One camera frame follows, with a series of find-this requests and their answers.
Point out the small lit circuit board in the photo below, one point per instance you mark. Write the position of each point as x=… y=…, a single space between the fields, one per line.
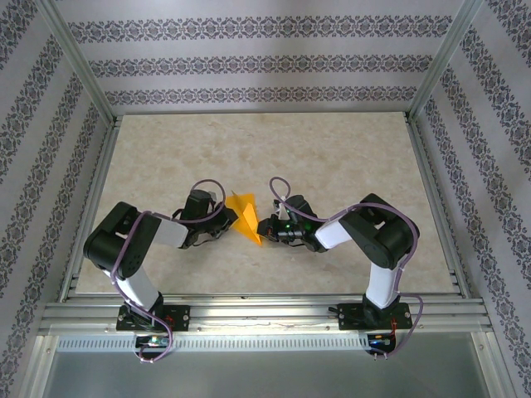
x=379 y=341
x=153 y=341

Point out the aluminium frame post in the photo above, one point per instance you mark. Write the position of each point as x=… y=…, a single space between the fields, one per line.
x=439 y=66
x=81 y=66

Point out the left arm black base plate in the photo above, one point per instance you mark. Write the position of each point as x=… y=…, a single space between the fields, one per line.
x=182 y=317

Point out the grey metal panel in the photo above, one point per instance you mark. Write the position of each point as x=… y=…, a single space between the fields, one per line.
x=265 y=377

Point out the orange paper sheet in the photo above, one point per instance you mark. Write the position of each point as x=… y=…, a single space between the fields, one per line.
x=249 y=219

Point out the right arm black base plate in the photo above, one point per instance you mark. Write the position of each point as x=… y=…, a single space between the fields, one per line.
x=348 y=317

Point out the aluminium cross rail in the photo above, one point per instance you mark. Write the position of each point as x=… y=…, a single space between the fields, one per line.
x=265 y=313

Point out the aluminium side rail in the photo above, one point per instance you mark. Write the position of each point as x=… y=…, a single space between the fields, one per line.
x=441 y=207
x=91 y=207

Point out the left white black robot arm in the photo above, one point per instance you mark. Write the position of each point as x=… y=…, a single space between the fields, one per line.
x=141 y=290

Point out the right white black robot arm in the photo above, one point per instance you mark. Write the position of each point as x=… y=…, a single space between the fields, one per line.
x=381 y=290

